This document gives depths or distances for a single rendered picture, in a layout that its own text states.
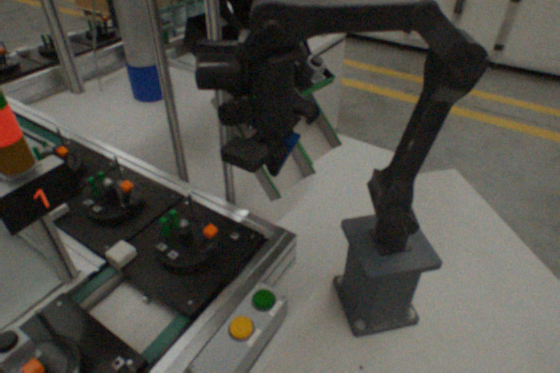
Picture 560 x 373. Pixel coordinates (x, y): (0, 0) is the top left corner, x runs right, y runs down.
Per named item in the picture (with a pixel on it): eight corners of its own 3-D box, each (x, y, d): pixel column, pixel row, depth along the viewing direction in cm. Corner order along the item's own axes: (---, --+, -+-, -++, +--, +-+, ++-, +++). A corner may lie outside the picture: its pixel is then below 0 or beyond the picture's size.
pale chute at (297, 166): (306, 177, 101) (316, 172, 97) (270, 202, 93) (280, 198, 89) (249, 83, 99) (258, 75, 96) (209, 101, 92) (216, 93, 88)
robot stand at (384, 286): (419, 324, 81) (444, 263, 69) (354, 338, 79) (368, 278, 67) (390, 269, 93) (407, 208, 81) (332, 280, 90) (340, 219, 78)
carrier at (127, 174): (186, 200, 99) (178, 161, 91) (107, 263, 83) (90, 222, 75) (123, 169, 109) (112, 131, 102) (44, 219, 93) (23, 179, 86)
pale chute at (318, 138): (332, 149, 111) (342, 144, 107) (302, 170, 103) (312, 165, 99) (281, 64, 109) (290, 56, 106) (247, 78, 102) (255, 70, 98)
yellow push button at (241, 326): (257, 328, 71) (256, 322, 70) (243, 346, 68) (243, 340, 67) (239, 317, 73) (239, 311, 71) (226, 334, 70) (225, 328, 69)
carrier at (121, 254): (265, 240, 88) (263, 199, 81) (191, 321, 72) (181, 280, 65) (187, 201, 99) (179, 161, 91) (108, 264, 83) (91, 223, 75)
